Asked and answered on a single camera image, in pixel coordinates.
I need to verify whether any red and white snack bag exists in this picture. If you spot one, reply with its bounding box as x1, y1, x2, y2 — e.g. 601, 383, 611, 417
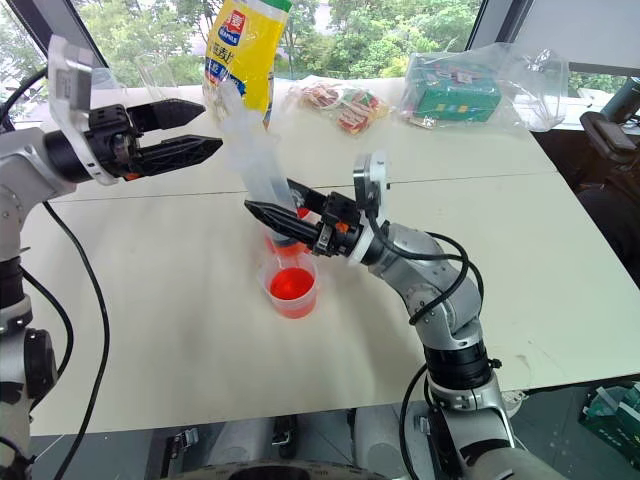
286, 81, 392, 137

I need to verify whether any clear plastic bag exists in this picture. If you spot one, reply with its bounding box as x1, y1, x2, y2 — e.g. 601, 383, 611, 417
397, 41, 572, 134

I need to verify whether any dark rounded robot housing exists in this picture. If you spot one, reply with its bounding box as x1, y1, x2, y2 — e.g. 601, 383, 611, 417
172, 460, 371, 480

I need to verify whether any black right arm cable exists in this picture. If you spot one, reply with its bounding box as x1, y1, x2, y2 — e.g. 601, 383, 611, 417
368, 209, 485, 327

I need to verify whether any black office chair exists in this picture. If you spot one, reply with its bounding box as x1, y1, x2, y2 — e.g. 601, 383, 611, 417
574, 76, 640, 289

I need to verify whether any green cardboard box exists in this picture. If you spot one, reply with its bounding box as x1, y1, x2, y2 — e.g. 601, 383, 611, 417
578, 380, 640, 457

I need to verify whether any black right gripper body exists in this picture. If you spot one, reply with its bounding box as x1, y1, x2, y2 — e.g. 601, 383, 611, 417
309, 191, 365, 258

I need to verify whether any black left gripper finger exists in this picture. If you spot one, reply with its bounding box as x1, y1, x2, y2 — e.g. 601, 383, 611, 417
136, 134, 224, 178
126, 98, 207, 133

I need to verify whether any yellow plastic package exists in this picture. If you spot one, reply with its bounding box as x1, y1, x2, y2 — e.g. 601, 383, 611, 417
201, 0, 294, 133

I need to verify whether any clear cup with red liquid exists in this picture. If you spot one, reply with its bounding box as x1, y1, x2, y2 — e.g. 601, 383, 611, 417
255, 252, 319, 320
262, 204, 316, 261

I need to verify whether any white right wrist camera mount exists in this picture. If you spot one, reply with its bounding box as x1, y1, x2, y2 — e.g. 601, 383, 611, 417
349, 151, 391, 265

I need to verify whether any black window frame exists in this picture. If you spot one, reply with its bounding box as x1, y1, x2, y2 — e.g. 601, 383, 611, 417
465, 0, 640, 77
8, 0, 110, 71

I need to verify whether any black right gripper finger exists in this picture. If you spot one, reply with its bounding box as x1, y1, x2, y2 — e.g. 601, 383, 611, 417
243, 200, 322, 247
286, 179, 331, 214

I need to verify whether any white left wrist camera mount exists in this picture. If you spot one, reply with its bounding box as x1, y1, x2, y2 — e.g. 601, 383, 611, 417
46, 34, 123, 187

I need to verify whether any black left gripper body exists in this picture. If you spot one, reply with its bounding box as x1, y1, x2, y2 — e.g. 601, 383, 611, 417
83, 104, 152, 182

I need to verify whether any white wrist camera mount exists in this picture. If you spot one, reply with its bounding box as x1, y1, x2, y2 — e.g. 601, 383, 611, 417
46, 34, 123, 187
349, 151, 391, 265

